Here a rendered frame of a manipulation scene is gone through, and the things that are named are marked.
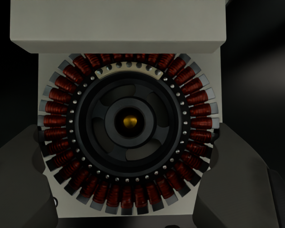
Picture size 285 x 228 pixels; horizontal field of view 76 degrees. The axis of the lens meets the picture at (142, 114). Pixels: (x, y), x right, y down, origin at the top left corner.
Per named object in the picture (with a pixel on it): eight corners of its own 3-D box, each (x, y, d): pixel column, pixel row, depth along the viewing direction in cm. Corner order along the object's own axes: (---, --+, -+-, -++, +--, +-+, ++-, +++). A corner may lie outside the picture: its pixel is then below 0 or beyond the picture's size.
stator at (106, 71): (202, 195, 14) (223, 220, 10) (58, 193, 14) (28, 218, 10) (201, 54, 15) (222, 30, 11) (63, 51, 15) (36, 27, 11)
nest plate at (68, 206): (219, 206, 16) (225, 214, 15) (43, 211, 15) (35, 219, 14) (214, 37, 17) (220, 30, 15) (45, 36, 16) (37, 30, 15)
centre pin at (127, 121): (143, 133, 15) (144, 136, 12) (119, 133, 15) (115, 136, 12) (143, 109, 15) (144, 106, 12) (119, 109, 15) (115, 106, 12)
